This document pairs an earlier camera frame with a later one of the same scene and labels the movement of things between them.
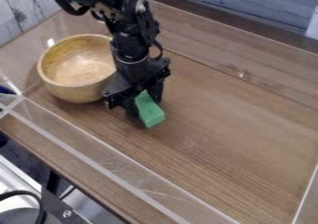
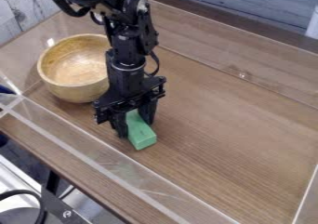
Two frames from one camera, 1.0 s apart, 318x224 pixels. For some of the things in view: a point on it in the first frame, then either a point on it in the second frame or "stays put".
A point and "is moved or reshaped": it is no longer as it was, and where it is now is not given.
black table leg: [52, 182] stays put
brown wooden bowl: [74, 66] stays put
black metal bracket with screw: [59, 209] stays put
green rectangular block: [150, 112] is moved or reshaped
